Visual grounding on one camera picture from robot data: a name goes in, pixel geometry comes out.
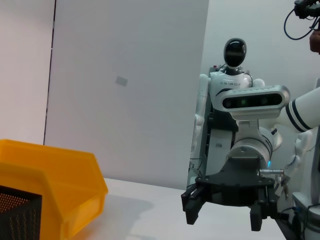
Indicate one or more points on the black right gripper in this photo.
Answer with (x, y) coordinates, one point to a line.
(240, 185)

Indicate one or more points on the grey robot stand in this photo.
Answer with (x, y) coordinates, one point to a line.
(220, 147)

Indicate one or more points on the yellow plastic bin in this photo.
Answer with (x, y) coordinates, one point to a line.
(65, 172)

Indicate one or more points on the white cylindrical robot base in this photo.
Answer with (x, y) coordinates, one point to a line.
(312, 220)

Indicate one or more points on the brown person's head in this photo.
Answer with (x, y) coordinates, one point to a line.
(315, 41)

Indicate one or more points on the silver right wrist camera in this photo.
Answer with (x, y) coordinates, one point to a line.
(252, 101)

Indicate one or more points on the black overhead device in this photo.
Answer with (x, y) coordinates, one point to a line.
(307, 7)

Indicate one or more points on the black mesh pen holder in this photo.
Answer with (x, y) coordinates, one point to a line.
(20, 215)

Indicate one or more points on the white black-headed humanoid robot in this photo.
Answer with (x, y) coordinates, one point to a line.
(233, 60)

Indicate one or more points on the silver plug connector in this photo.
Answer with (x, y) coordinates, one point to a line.
(271, 171)

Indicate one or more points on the silver right arm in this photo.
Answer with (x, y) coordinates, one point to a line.
(252, 150)

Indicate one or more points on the white robot limb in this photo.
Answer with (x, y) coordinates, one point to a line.
(303, 145)

